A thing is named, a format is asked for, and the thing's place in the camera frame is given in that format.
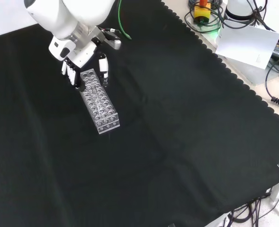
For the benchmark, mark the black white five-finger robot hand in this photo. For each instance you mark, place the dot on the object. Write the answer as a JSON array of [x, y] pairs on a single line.
[[81, 55]]

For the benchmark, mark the yellow stop button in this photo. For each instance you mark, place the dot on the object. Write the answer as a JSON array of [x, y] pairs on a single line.
[[202, 13]]

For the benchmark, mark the clear test tube rack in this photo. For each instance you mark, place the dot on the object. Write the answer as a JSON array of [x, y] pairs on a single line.
[[105, 123]]

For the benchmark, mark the black cloth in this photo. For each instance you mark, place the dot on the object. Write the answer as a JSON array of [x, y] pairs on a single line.
[[177, 118]]

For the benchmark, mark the pale board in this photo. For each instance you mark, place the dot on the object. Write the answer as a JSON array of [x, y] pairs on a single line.
[[247, 43]]

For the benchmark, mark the grey metal box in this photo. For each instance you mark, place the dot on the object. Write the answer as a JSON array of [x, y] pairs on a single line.
[[255, 74]]

